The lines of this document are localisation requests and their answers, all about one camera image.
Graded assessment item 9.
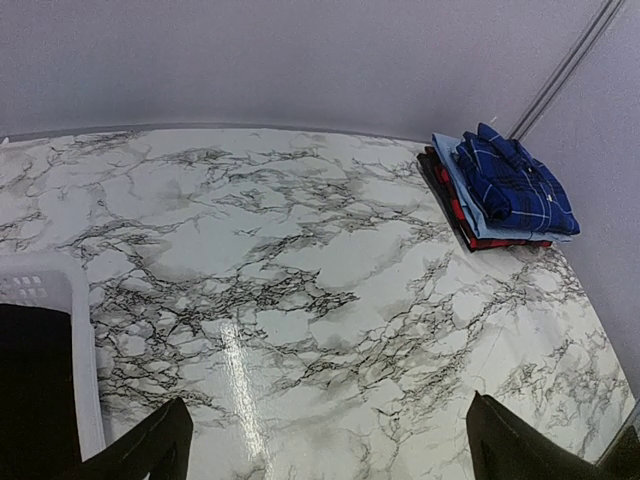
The red plaid shirt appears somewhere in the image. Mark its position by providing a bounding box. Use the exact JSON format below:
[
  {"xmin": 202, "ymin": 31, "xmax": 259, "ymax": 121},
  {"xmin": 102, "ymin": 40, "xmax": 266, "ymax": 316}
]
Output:
[{"xmin": 417, "ymin": 146, "xmax": 552, "ymax": 252}]

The blue plaid long sleeve shirt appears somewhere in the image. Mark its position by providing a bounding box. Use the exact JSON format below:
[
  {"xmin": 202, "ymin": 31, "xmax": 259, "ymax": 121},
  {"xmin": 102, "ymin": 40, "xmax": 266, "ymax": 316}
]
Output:
[{"xmin": 454, "ymin": 123, "xmax": 580, "ymax": 236}]

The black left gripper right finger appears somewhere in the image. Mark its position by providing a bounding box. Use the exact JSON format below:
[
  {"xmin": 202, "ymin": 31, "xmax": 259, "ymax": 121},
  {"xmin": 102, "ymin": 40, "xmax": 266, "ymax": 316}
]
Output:
[{"xmin": 466, "ymin": 393, "xmax": 600, "ymax": 479}]

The light blue shirt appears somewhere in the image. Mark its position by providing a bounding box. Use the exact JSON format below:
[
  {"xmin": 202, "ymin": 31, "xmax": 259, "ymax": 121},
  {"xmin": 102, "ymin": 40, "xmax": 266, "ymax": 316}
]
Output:
[{"xmin": 431, "ymin": 133, "xmax": 572, "ymax": 243}]

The right aluminium wall post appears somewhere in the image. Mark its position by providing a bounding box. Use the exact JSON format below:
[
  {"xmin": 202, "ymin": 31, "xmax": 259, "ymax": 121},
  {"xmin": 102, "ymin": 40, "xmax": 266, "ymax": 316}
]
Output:
[{"xmin": 509, "ymin": 0, "xmax": 626, "ymax": 140}]

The black shirt in basket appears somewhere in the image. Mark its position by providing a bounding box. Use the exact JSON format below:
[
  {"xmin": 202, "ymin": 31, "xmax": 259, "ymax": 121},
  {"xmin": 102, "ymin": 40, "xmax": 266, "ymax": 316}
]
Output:
[{"xmin": 1, "ymin": 304, "xmax": 81, "ymax": 479}]

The white plastic basket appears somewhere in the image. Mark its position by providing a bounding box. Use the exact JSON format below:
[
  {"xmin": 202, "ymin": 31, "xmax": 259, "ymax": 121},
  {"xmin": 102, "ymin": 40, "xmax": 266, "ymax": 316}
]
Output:
[{"xmin": 0, "ymin": 253, "xmax": 107, "ymax": 461}]

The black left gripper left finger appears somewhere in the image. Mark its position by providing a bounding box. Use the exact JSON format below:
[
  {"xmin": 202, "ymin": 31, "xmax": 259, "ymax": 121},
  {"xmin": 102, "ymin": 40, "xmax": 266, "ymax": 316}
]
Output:
[{"xmin": 82, "ymin": 397, "xmax": 193, "ymax": 479}]

